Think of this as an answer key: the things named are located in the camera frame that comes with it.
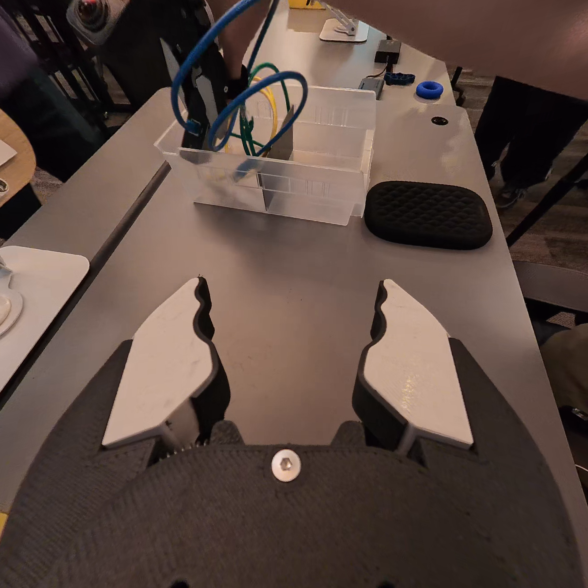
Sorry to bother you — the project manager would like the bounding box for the person's right hand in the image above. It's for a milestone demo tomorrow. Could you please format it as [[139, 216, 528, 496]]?
[[224, 0, 276, 83]]

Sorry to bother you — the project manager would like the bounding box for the grey chair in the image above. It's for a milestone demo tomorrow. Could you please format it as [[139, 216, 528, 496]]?
[[512, 259, 588, 318]]

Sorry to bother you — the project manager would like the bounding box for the black metal chair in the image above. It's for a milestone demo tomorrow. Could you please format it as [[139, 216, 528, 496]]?
[[18, 0, 138, 113]]

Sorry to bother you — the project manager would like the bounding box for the yellow ethernet cable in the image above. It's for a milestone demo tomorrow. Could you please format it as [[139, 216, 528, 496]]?
[[250, 77, 278, 148]]

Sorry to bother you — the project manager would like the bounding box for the black power adapter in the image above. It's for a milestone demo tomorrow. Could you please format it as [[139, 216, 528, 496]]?
[[363, 39, 402, 82]]

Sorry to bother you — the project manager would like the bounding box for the black wrist rest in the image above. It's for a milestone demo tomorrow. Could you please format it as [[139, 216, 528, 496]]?
[[364, 180, 493, 251]]

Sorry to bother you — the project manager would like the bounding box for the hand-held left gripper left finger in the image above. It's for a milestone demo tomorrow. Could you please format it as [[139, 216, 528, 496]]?
[[101, 276, 230, 448]]

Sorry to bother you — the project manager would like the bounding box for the person's leg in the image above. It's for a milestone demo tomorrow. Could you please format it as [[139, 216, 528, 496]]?
[[540, 324, 588, 414]]

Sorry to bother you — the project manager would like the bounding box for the clear plastic bin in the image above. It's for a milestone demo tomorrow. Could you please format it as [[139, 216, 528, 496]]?
[[154, 84, 377, 227]]

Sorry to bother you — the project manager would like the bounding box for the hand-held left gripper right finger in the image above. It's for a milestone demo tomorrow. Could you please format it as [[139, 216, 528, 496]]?
[[353, 279, 474, 453]]

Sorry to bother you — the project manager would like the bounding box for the grey bin divider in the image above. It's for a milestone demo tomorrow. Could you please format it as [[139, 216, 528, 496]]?
[[257, 105, 295, 212]]

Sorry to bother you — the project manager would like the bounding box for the blue ethernet cable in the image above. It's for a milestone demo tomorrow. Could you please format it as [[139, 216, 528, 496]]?
[[171, 0, 308, 184]]

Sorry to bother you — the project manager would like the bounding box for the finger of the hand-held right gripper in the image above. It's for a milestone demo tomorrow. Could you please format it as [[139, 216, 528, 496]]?
[[183, 69, 220, 150], [161, 38, 182, 87]]

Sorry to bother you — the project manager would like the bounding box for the green ethernet cable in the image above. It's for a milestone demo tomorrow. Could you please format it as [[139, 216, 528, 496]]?
[[230, 63, 292, 159]]

